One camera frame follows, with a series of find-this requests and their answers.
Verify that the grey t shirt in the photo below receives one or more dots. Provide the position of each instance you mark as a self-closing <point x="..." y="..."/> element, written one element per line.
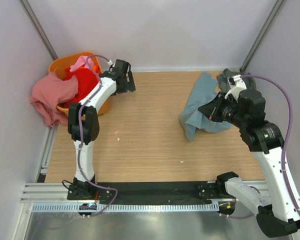
<point x="224" y="84"/>

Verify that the orange t shirt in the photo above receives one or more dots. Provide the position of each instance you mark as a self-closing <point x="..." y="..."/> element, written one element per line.
<point x="93" y="67"/>

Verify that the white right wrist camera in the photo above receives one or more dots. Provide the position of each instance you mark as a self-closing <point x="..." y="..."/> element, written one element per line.
<point x="236" y="85"/>

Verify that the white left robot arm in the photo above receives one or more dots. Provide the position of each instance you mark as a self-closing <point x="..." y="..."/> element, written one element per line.
<point x="83" y="124"/>

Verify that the light pink t shirt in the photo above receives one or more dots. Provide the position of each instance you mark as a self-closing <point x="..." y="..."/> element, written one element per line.
<point x="80" y="63"/>

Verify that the orange plastic basket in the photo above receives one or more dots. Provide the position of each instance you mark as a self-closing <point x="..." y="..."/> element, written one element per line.
<point x="60" y="65"/>

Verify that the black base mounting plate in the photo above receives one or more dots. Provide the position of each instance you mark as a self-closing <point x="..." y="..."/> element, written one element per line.
<point x="150" y="193"/>

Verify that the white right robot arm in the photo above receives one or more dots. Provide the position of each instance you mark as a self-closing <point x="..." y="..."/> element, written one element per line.
<point x="278" y="214"/>

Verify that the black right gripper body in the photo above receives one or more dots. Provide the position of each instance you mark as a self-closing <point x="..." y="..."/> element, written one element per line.
<point x="227" y="110"/>

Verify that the red t shirt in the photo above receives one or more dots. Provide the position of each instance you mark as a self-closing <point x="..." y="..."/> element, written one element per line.
<point x="87" y="81"/>

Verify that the slotted grey cable duct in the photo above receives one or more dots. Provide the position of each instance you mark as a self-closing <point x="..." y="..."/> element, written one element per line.
<point x="89" y="207"/>

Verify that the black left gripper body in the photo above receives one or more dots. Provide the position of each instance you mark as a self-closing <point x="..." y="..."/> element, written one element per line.
<point x="123" y="88"/>

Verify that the aluminium frame rail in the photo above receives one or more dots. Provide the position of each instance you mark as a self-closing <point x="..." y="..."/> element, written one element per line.
<point x="43" y="192"/>

